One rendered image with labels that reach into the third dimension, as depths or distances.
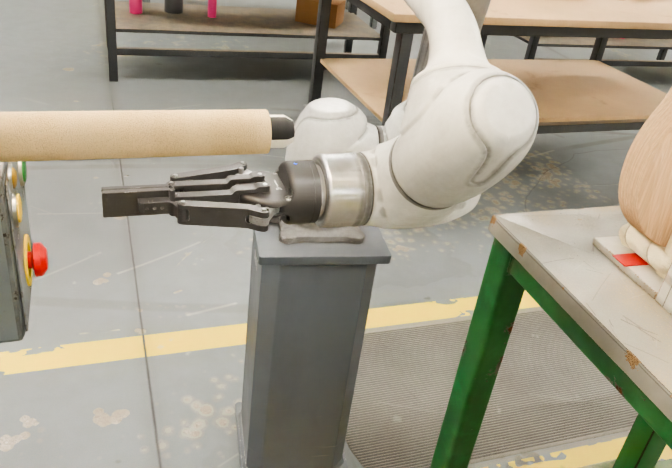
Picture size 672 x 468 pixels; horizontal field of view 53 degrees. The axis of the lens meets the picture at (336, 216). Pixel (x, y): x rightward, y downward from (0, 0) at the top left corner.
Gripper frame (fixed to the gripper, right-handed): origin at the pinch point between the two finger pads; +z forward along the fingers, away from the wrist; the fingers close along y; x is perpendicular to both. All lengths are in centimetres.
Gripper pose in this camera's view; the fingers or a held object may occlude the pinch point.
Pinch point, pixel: (136, 200)
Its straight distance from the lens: 76.0
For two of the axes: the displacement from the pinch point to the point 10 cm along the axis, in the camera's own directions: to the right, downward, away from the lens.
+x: 1.2, -8.6, -4.9
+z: -9.4, 0.6, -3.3
